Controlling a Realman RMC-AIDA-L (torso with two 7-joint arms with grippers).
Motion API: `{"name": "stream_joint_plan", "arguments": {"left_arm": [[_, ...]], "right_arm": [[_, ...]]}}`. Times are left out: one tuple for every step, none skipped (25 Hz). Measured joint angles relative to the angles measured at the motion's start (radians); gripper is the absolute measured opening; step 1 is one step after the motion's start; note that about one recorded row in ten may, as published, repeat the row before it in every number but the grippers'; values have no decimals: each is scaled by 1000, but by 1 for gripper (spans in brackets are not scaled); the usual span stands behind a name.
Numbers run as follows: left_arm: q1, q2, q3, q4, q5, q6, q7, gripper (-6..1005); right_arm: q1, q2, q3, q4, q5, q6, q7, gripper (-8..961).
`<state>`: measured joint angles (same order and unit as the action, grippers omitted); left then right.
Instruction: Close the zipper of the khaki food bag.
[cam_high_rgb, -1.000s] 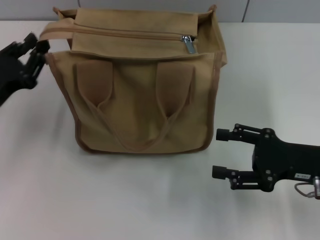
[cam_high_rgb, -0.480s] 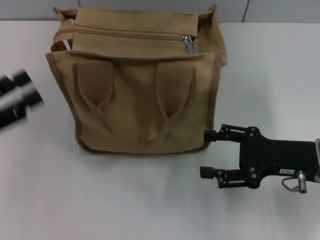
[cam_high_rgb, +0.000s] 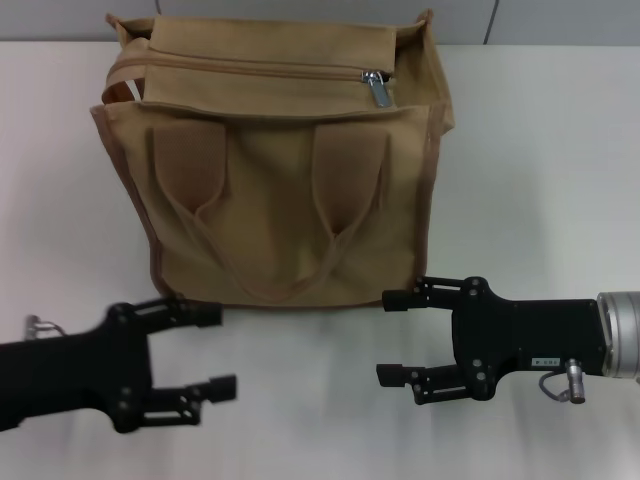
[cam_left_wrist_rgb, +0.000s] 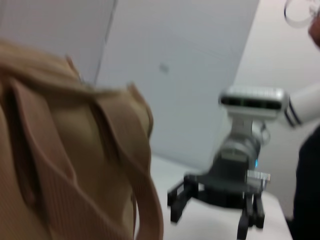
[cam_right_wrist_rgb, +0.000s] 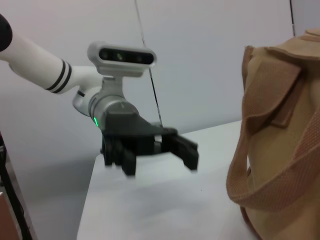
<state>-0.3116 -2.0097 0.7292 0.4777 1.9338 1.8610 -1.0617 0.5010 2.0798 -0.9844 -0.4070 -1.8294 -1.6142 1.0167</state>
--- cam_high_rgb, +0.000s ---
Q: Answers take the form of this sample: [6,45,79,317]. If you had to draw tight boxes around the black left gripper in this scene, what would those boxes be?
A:
[0,295,239,435]

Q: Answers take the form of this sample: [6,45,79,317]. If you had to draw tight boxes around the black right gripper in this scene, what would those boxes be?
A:
[375,275,610,406]

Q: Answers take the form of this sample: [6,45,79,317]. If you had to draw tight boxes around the khaki fabric food bag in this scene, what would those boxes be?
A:
[88,7,456,309]

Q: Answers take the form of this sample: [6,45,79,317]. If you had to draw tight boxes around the silver metal zipper pull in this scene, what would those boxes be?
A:
[360,68,394,110]

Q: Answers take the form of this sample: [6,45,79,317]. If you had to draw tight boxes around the left gripper cable with connector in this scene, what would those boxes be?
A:
[22,313,69,341]

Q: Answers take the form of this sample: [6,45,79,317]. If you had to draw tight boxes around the gripper cable with connector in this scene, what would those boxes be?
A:
[537,357,591,405]
[22,313,69,341]

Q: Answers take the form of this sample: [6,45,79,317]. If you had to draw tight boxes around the right gripper cable with connector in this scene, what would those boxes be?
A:
[537,357,591,405]

